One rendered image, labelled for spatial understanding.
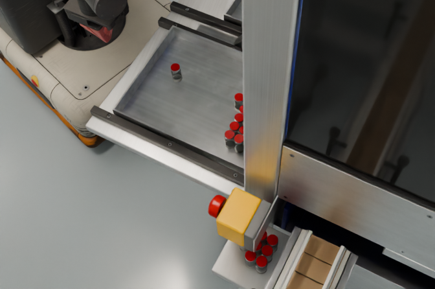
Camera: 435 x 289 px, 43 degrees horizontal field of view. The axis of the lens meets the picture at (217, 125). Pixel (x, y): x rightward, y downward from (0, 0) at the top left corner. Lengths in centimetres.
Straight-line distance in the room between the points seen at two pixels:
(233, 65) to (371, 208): 56
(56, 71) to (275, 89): 152
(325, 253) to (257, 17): 55
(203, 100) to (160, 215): 91
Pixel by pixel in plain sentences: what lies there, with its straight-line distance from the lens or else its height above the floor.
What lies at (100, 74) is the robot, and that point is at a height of 28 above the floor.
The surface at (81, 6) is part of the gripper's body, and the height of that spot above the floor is 119.
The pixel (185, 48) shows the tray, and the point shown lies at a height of 88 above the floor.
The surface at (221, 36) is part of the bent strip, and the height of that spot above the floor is 88.
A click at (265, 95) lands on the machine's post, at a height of 131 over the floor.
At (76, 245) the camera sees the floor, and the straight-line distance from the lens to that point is 210.
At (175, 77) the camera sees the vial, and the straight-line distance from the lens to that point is 125.
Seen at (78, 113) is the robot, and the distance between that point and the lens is 202.
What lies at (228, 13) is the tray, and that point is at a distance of 136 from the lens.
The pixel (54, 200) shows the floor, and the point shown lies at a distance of 220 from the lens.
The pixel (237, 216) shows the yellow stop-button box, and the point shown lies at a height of 103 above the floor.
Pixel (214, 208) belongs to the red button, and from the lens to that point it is 97.
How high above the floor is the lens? 191
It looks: 60 degrees down
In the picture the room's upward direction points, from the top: 5 degrees counter-clockwise
